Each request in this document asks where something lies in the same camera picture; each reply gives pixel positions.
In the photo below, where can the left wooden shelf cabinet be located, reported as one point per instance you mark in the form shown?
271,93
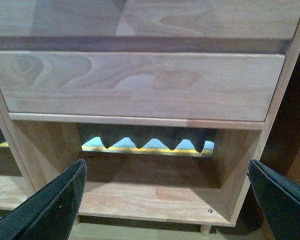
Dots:
15,183

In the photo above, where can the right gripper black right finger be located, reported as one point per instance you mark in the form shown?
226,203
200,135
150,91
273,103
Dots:
279,199

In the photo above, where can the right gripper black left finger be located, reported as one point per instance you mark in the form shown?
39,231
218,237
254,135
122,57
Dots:
50,213

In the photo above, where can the right cabinet lower drawer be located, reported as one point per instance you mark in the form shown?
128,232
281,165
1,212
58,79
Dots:
151,85

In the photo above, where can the wooden shelf cabinet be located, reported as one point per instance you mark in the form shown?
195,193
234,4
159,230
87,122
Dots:
15,183
206,189

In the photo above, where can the cabinet drawer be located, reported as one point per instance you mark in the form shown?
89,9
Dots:
148,18
151,85

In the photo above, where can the right cabinet upper drawer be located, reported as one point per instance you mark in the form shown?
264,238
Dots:
148,18

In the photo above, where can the grey acoustic foam panel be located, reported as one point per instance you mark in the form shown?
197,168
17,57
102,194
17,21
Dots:
146,137

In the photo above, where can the right wooden shelf cabinet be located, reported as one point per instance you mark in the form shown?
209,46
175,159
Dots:
206,189

